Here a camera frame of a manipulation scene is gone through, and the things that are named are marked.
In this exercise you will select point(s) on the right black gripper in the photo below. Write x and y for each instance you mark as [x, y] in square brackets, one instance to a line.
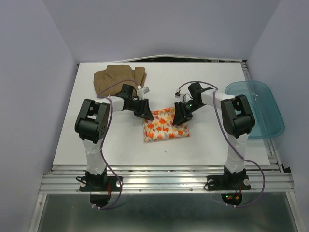
[181, 115]

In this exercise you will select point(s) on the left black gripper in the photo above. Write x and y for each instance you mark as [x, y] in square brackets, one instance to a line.
[145, 111]

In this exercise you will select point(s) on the orange floral skirt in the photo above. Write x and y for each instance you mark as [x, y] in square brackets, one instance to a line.
[161, 127]

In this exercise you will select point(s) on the brown pleated skirt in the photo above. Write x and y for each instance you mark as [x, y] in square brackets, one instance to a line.
[110, 80]

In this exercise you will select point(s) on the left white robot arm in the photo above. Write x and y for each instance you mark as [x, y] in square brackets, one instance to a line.
[93, 122]

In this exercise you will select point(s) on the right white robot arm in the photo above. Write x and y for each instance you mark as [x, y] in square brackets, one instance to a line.
[234, 116]

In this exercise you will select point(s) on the blue plastic basket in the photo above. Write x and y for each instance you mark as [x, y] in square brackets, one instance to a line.
[268, 119]

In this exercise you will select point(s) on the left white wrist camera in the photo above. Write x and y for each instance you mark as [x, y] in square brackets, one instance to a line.
[141, 91]

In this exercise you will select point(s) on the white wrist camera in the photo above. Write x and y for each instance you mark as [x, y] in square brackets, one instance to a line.
[141, 91]
[179, 95]

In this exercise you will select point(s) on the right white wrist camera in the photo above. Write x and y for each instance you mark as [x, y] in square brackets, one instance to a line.
[179, 95]

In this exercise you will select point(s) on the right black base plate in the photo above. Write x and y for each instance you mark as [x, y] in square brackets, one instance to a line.
[231, 188]

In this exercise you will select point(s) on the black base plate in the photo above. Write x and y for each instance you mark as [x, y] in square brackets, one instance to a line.
[231, 188]
[104, 191]

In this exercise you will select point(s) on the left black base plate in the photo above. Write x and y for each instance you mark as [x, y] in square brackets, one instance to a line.
[104, 191]

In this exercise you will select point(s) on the aluminium rail frame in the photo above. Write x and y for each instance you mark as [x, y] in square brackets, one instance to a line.
[170, 198]

